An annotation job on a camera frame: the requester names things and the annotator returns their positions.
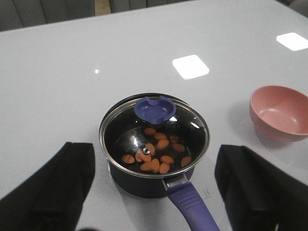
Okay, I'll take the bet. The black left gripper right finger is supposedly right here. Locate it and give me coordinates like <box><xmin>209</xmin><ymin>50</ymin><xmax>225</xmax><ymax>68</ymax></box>
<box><xmin>215</xmin><ymin>145</ymin><xmax>308</xmax><ymax>231</ymax></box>

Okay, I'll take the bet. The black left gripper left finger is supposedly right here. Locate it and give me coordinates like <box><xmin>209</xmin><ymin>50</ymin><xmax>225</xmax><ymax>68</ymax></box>
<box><xmin>0</xmin><ymin>142</ymin><xmax>95</xmax><ymax>231</ymax></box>

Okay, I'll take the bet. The pink plastic bowl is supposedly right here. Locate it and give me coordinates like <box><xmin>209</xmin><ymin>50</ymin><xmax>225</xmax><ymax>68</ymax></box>
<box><xmin>249</xmin><ymin>85</ymin><xmax>308</xmax><ymax>142</ymax></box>

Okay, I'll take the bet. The orange ham slice pile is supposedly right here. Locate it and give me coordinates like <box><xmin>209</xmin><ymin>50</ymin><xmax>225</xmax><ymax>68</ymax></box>
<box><xmin>120</xmin><ymin>128</ymin><xmax>193</xmax><ymax>175</ymax></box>

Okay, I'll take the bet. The glass lid blue knob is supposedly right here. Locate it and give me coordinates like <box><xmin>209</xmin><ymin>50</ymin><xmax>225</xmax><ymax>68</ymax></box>
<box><xmin>99</xmin><ymin>93</ymin><xmax>210</xmax><ymax>178</ymax></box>

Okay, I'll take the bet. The left beige upholstered chair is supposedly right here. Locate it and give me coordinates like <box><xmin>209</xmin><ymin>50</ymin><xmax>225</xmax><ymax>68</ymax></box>
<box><xmin>0</xmin><ymin>0</ymin><xmax>95</xmax><ymax>31</ymax></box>

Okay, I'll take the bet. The dark blue saucepan purple handle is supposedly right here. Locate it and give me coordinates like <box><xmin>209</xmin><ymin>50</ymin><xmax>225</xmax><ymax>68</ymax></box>
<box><xmin>108</xmin><ymin>154</ymin><xmax>218</xmax><ymax>231</ymax></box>

